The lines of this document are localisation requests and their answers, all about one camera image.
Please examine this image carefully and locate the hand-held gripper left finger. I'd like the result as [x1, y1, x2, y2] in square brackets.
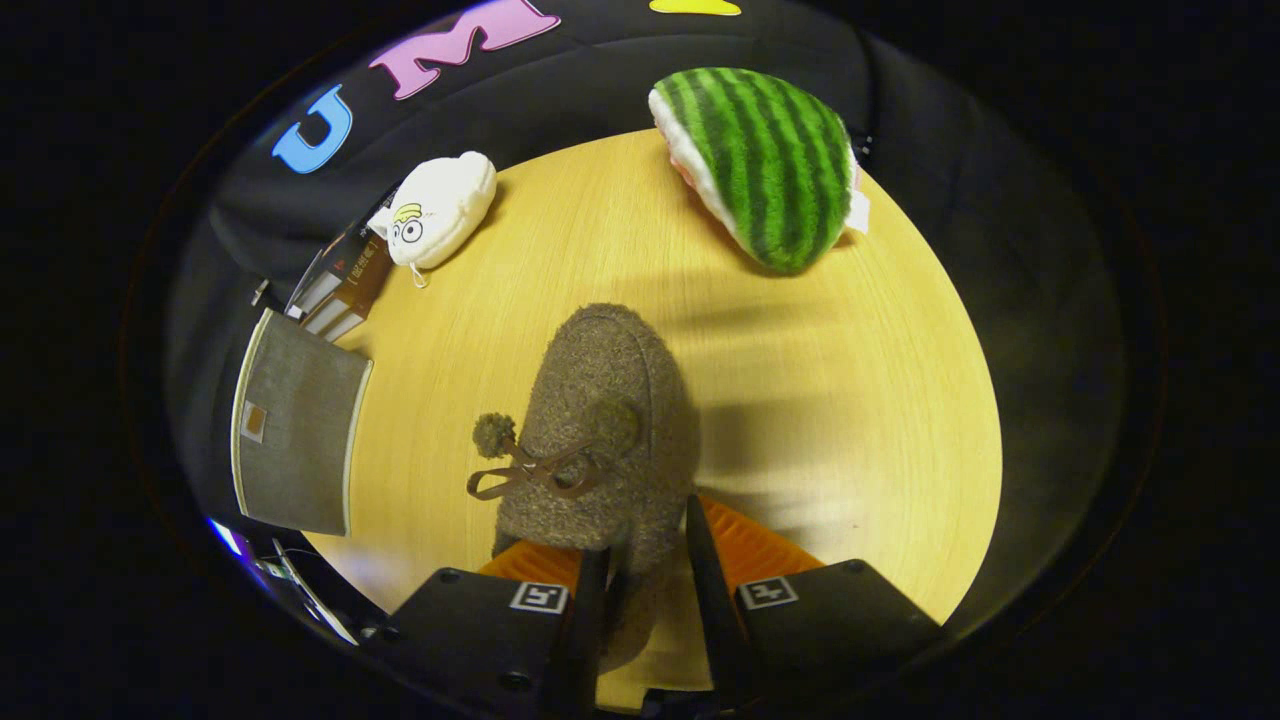
[362, 545, 612, 719]

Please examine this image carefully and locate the dark hardcover book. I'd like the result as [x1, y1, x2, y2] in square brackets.
[318, 222, 397, 343]

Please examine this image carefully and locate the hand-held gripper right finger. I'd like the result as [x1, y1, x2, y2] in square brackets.
[684, 493, 947, 709]

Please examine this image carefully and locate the grey fabric storage box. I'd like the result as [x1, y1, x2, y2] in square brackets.
[230, 308, 374, 538]

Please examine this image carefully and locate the brown fuzzy slipper shoe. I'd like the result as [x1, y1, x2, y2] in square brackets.
[466, 303, 701, 673]

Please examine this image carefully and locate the white book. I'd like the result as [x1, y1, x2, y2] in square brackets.
[285, 262, 346, 326]

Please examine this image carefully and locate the watermelon slice plush toy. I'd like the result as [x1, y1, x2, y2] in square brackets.
[648, 67, 871, 276]

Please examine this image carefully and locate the white plush toy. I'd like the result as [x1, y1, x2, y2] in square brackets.
[367, 151, 498, 289]

